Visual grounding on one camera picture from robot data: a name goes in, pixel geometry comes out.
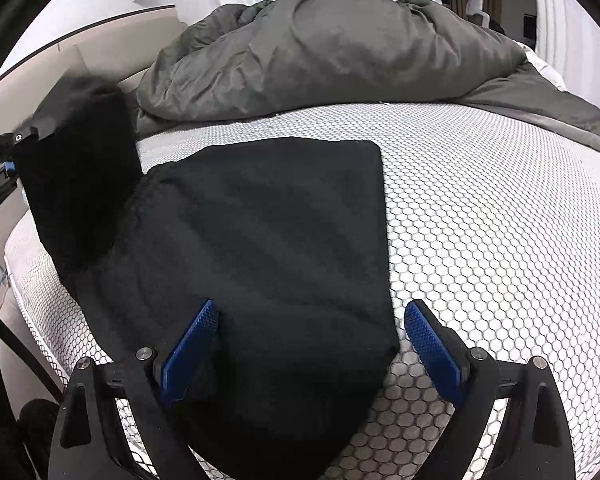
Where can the black pants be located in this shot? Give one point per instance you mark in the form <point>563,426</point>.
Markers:
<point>255,240</point>

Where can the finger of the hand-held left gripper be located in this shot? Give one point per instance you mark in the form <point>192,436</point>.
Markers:
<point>11,167</point>
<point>37,130</point>

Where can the white chair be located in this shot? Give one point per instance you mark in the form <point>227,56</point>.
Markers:
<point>477,10</point>

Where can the white honeycomb mattress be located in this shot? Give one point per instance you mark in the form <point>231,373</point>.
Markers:
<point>505,240</point>

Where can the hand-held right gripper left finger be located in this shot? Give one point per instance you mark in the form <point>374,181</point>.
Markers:
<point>190,350</point>

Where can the white bedding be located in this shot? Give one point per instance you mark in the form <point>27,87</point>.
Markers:
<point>545,70</point>

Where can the grey duvet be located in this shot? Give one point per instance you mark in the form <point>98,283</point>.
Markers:
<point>330,55</point>

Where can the beige padded headboard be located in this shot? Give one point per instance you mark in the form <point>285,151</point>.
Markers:
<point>40,70</point>

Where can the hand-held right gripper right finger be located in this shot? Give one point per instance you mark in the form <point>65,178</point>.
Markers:
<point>432,350</point>

